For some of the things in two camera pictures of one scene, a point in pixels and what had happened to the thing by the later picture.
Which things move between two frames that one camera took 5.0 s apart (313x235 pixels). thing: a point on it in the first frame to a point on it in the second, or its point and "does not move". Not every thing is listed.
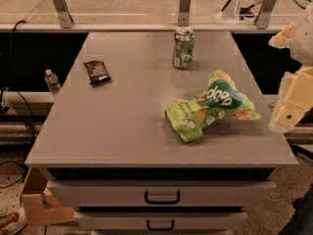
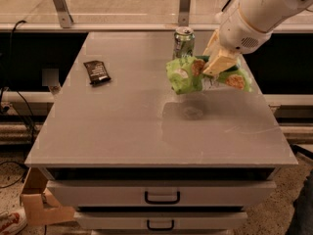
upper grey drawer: [160, 193] does not move
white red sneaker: [13, 220] does not move
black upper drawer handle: [162, 202] does not move
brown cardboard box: [40, 207] does not move
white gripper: [304, 43] to [242, 33]
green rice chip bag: [223, 99] to [186, 75]
